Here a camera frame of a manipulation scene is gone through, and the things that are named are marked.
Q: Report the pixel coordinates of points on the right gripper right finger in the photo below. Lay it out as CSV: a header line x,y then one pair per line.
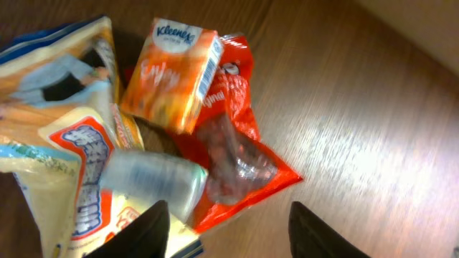
x,y
310,236

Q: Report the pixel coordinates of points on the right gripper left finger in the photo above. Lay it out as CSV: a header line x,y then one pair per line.
x,y
145,237

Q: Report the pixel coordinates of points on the teal tissue pack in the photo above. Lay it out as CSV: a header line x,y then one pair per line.
x,y
153,177

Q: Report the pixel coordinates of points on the red snack bag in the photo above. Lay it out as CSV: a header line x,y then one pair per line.
x,y
226,142

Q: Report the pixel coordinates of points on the yellow wet wipes bag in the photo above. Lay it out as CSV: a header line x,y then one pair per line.
x,y
60,124

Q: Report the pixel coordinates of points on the orange tissue pack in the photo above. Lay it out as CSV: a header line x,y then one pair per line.
x,y
173,74

